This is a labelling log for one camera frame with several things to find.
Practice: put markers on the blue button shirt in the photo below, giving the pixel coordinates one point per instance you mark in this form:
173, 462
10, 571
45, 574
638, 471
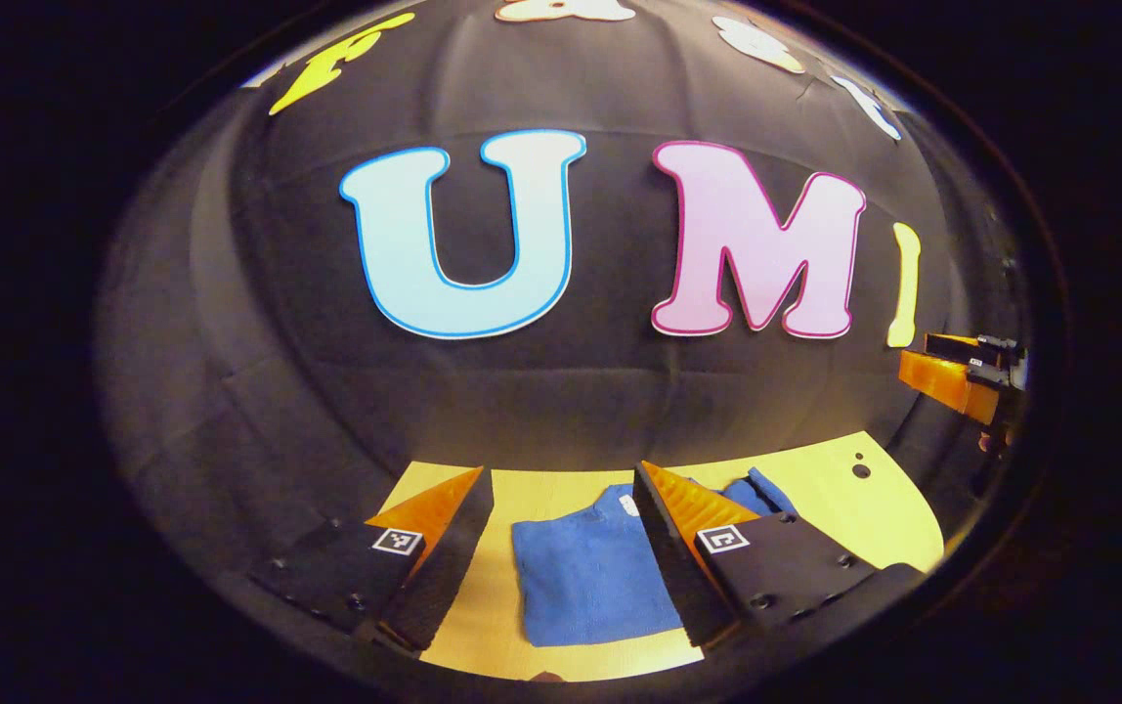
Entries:
590, 577

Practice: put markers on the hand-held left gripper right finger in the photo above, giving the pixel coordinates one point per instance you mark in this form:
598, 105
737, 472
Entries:
667, 548

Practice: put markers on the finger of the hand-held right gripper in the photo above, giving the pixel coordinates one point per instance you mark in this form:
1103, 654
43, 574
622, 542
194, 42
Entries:
952, 344
942, 383

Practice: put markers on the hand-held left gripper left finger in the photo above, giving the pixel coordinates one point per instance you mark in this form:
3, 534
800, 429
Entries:
453, 557

